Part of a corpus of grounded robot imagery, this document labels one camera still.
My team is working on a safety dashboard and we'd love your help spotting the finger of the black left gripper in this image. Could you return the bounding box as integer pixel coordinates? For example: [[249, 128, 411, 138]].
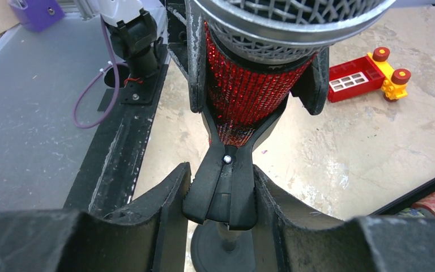
[[167, 0, 206, 113], [291, 48, 330, 116]]

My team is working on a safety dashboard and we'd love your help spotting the red yellow toy block truck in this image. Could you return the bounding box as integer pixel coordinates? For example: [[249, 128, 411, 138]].
[[327, 46, 411, 103]]

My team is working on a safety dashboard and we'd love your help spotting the purple cable at base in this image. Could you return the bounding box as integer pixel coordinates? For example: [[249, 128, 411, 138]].
[[72, 15, 130, 130]]

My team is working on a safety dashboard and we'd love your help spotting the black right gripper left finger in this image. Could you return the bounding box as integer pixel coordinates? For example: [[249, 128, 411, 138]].
[[0, 163, 191, 271]]

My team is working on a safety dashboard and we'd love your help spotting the purple plastic bin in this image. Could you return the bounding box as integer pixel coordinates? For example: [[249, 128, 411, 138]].
[[7, 0, 65, 32]]

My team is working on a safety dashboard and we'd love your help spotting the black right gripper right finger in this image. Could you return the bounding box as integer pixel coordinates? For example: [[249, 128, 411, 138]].
[[253, 167, 435, 271]]

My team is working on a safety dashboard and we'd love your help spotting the black poker chip case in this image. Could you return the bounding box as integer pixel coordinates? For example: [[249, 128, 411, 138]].
[[369, 169, 435, 219]]

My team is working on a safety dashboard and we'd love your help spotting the black mic stand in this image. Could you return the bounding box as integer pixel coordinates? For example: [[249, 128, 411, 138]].
[[182, 99, 288, 271]]

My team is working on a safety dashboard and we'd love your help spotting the red glitter microphone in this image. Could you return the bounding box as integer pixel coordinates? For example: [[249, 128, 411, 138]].
[[193, 1, 393, 147]]

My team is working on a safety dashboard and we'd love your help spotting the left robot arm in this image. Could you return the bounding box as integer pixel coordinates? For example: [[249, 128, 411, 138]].
[[99, 1, 329, 115]]

